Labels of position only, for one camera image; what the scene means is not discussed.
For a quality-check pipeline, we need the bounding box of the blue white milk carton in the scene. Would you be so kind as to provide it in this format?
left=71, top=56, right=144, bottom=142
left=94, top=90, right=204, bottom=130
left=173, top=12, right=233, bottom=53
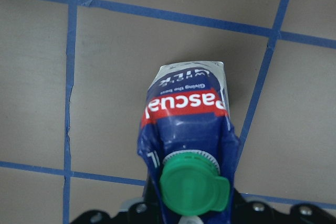
left=138, top=61, right=241, bottom=223

